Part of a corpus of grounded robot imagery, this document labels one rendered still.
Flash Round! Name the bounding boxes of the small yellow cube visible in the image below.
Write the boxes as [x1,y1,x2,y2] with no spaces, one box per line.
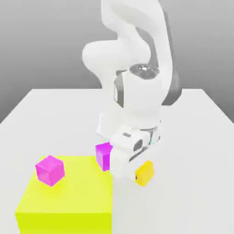
[134,160,155,187]

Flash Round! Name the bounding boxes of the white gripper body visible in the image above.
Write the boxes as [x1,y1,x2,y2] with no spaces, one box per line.
[109,144,149,182]

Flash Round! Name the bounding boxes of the large yellow box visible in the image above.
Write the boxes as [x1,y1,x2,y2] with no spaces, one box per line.
[15,155,114,234]

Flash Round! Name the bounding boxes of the small magenta cube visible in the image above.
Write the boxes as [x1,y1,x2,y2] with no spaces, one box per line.
[35,154,65,187]
[95,142,114,172]

